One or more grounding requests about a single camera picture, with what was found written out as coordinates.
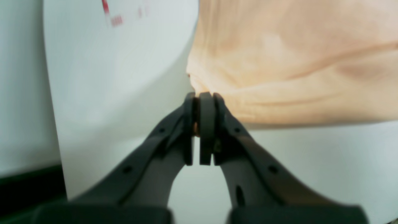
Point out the peach T-shirt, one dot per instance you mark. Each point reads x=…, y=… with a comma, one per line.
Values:
x=298, y=62

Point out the red tape marking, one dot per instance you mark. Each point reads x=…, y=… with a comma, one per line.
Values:
x=120, y=12

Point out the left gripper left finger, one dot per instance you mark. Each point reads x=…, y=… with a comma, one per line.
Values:
x=138, y=189

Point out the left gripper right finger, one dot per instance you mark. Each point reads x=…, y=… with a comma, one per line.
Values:
x=262, y=190

